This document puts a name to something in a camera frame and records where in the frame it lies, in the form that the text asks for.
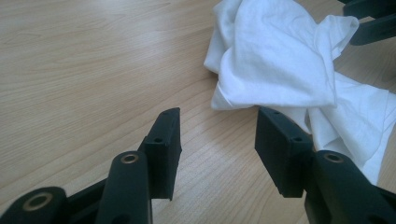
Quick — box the white printed t-shirt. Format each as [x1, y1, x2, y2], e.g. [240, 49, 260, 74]
[204, 0, 396, 186]

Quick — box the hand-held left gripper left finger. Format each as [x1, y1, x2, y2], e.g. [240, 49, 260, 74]
[94, 106, 183, 224]

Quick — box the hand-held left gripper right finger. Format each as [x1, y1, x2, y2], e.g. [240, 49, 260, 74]
[254, 106, 396, 224]

